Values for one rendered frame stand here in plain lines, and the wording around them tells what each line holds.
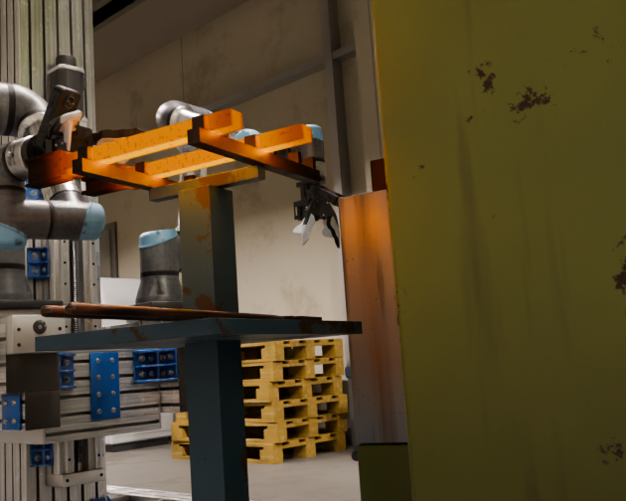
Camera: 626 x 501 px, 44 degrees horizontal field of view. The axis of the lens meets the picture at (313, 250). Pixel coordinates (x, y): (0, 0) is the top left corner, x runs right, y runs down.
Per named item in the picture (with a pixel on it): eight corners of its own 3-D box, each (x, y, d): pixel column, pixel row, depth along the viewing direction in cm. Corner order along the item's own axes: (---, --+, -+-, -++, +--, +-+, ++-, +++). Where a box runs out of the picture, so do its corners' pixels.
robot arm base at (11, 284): (-41, 306, 199) (-42, 268, 200) (16, 307, 210) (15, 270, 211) (-15, 300, 189) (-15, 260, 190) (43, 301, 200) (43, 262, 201)
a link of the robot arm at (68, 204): (48, 123, 186) (98, 256, 155) (0, 117, 179) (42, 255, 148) (59, 81, 180) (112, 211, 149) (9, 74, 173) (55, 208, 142)
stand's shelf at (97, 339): (35, 351, 106) (34, 336, 106) (214, 346, 140) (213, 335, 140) (211, 334, 91) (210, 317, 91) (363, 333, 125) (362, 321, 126)
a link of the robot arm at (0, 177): (2, 197, 151) (2, 155, 152) (40, 188, 145) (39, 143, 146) (-35, 191, 144) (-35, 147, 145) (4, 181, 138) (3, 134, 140)
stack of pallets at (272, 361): (355, 449, 535) (347, 338, 546) (278, 464, 481) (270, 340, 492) (245, 445, 610) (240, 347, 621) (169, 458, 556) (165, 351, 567)
